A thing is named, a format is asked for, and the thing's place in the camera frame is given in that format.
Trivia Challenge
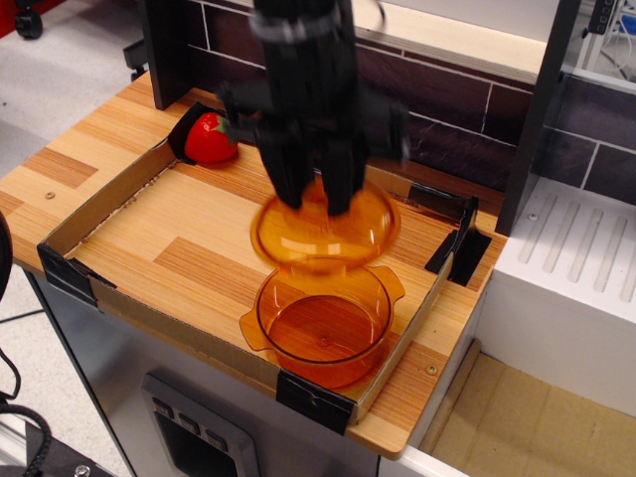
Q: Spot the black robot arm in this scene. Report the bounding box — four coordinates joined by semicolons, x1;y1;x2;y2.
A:
219;1;409;217

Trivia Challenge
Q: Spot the red toy strawberry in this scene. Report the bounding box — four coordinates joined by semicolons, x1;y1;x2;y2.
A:
184;112;238;163

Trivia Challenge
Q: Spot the orange transparent pot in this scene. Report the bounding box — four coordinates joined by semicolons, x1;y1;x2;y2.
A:
239;266;405;390

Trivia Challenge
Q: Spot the orange transparent pot lid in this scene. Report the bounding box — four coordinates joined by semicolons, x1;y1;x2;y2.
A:
250;176;400;274

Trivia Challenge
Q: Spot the black braided cable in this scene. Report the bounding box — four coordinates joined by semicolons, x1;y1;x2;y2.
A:
0;347;54;477

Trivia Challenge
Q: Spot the black caster wheel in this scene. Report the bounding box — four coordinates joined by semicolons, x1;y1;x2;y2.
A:
14;9;44;40

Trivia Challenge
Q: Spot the dark grey shelf post left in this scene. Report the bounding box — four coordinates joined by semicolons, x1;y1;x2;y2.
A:
139;0;193;110

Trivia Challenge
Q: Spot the cardboard fence with black tape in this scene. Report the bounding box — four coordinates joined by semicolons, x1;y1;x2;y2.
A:
38;104;499;433

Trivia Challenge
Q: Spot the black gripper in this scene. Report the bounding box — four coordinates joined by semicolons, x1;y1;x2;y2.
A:
219;14;409;217

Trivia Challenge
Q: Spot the dark grey shelf post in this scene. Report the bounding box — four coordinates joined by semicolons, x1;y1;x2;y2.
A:
139;0;193;110
496;1;580;237

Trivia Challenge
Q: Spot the dark grey shelf post right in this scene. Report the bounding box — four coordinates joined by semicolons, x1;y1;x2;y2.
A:
496;1;580;237

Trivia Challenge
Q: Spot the light wooden shelf board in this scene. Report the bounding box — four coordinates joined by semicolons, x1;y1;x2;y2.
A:
353;1;547;84

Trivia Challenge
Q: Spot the white toy sink drainboard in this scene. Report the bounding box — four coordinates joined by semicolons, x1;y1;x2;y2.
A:
476;179;635;415

